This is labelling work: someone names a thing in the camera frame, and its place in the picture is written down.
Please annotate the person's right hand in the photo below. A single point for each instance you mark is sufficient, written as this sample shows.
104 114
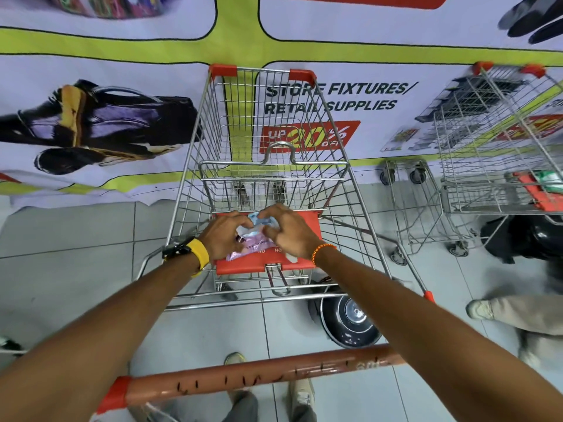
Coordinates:
294 235

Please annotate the person's left hand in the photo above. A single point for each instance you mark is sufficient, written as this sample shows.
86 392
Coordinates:
222 237

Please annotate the person's right fingers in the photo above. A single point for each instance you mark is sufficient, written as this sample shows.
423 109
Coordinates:
272 217

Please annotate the person's left fingers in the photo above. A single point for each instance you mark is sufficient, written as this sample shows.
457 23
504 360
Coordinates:
239 220

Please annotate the pink and blue plastic packet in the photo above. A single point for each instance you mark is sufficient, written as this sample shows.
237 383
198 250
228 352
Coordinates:
253 243

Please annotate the person's right forearm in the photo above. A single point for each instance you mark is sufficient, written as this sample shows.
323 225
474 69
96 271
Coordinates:
418 338

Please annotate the person's left forearm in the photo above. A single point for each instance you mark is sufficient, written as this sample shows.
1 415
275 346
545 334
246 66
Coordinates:
110 338

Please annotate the red cart seat flap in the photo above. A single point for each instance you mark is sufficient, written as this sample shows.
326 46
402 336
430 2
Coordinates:
246 268

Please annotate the black watch with yellow band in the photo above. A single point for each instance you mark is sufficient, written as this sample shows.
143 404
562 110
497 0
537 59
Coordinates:
195 252

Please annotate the black round pan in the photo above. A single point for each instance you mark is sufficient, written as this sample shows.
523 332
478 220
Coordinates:
347 320

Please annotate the person's left shoe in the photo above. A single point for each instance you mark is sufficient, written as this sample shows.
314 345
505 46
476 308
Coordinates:
235 359

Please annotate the person's shoe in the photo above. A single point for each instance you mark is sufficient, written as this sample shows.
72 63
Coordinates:
235 359
301 397

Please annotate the person's right shoe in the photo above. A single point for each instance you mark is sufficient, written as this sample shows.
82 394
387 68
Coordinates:
301 397

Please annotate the person's grey trousers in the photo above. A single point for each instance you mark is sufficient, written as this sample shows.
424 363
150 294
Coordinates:
246 408

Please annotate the metal shopping cart, red corners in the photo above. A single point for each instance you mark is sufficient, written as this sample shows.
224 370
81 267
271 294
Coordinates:
479 140

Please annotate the black bag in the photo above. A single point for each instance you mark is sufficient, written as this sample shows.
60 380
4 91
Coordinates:
528 237

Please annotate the green and white packet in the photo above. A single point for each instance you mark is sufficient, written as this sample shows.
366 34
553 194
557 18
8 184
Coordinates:
550 181

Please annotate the printed wall banner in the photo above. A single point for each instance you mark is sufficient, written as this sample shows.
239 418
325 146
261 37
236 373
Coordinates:
132 48

